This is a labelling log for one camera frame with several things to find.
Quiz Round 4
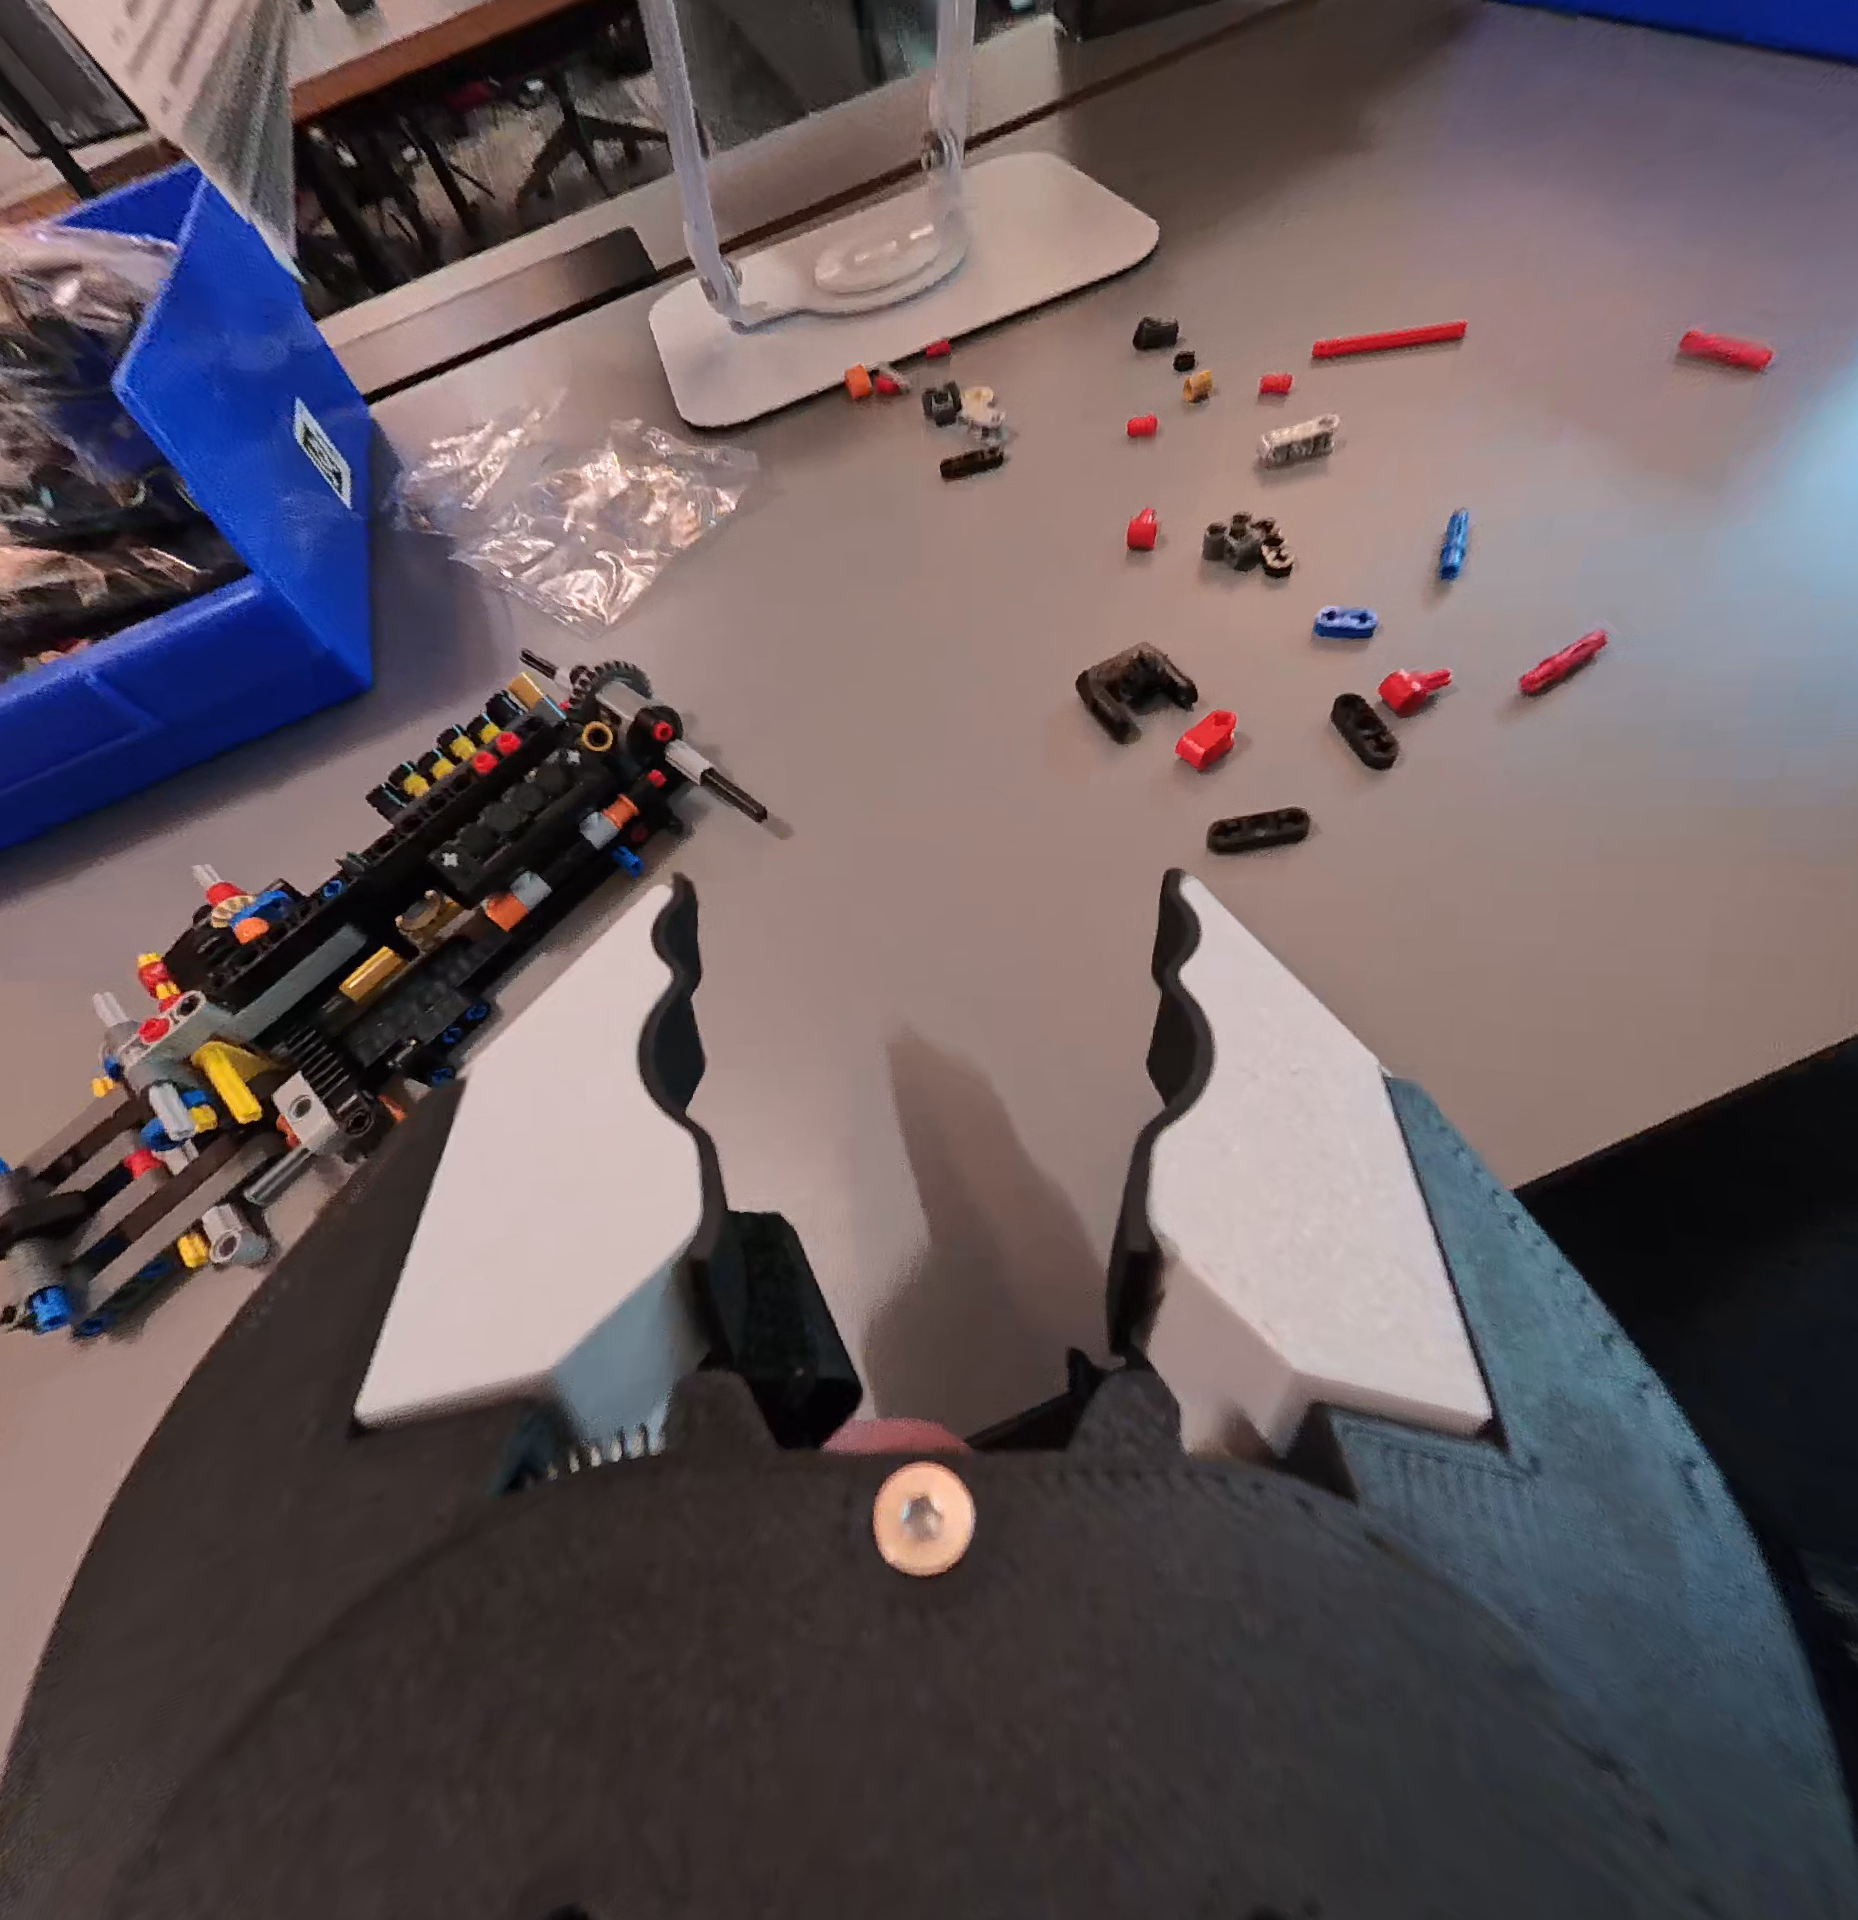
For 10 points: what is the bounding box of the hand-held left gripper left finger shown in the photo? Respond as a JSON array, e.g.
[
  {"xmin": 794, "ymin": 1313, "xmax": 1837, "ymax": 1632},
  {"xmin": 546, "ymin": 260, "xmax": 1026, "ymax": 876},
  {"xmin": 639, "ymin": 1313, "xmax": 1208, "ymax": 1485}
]
[{"xmin": 353, "ymin": 873, "xmax": 732, "ymax": 1434}]

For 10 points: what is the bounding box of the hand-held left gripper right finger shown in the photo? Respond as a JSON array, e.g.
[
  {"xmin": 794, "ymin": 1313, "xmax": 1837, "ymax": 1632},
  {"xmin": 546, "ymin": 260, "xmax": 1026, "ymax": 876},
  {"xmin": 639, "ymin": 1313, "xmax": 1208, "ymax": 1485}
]
[{"xmin": 1105, "ymin": 865, "xmax": 1498, "ymax": 1469}]

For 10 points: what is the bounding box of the blue bin with white label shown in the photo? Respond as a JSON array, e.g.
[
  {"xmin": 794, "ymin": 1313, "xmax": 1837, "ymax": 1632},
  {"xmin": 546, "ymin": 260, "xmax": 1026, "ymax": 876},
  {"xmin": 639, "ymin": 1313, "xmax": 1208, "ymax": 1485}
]
[{"xmin": 0, "ymin": 161, "xmax": 381, "ymax": 870}]

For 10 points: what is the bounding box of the blue plastic bin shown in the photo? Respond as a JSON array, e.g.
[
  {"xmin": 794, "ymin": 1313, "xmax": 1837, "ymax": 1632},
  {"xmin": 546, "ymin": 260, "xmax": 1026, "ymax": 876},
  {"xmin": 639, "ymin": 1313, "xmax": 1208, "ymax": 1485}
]
[{"xmin": 1485, "ymin": 0, "xmax": 1858, "ymax": 36}]

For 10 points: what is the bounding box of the multicoloured lego technic assembly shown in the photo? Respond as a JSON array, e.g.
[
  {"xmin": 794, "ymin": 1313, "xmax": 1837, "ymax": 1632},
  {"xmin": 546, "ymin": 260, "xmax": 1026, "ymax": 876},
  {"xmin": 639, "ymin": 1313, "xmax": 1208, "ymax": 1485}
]
[{"xmin": 0, "ymin": 648, "xmax": 775, "ymax": 1342}]

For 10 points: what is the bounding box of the long red lego axle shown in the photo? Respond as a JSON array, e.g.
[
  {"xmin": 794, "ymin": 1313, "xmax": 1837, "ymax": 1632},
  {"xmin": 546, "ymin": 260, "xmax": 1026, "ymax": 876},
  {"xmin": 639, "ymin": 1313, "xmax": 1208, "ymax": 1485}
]
[{"xmin": 1311, "ymin": 318, "xmax": 1470, "ymax": 363}]

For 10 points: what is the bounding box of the crumpled small clear bag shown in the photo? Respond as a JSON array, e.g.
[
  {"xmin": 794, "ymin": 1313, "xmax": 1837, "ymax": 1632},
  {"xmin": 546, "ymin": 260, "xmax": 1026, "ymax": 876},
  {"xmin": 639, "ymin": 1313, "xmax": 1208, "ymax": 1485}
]
[{"xmin": 457, "ymin": 416, "xmax": 762, "ymax": 632}]

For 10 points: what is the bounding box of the pile of clear parts bags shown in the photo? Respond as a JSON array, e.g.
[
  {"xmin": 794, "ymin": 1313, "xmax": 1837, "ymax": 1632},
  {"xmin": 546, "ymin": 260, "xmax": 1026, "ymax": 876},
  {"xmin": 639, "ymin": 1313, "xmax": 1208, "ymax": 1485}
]
[{"xmin": 0, "ymin": 223, "xmax": 257, "ymax": 684}]

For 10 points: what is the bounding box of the silver monitor stand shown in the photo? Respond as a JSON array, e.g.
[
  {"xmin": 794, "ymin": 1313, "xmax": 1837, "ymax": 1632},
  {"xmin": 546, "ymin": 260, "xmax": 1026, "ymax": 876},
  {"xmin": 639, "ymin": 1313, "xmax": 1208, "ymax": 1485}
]
[{"xmin": 633, "ymin": 0, "xmax": 1165, "ymax": 432}]

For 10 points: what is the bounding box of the clear bag with printed sheet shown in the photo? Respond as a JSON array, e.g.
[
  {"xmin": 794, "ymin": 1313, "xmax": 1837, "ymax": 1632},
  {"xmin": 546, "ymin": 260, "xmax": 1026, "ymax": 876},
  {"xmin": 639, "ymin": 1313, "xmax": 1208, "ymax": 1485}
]
[{"xmin": 110, "ymin": 0, "xmax": 303, "ymax": 288}]

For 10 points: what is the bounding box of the black lego frame piece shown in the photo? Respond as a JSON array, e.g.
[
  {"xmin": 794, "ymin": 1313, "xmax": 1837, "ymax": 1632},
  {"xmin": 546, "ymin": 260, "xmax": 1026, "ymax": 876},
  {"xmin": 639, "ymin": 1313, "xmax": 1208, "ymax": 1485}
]
[{"xmin": 1075, "ymin": 640, "xmax": 1203, "ymax": 745}]

